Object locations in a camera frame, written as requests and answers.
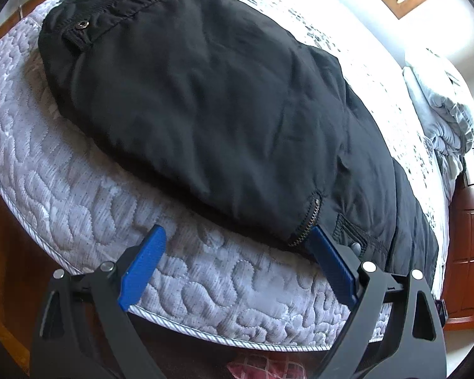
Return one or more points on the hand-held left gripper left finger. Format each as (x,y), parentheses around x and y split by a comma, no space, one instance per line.
(141,270)

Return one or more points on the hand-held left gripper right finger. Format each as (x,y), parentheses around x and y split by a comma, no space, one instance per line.
(331,262)

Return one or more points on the black jacket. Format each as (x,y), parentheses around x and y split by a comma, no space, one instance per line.
(205,106)

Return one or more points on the white quilted mattress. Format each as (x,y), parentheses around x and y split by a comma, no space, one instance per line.
(63,189)

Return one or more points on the red checkered cloth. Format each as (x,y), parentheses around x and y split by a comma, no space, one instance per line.
(268,368)

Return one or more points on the brown wooden headboard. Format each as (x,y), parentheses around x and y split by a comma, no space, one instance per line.
(470,244)

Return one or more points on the folded grey duvet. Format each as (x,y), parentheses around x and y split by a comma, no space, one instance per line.
(438,102)

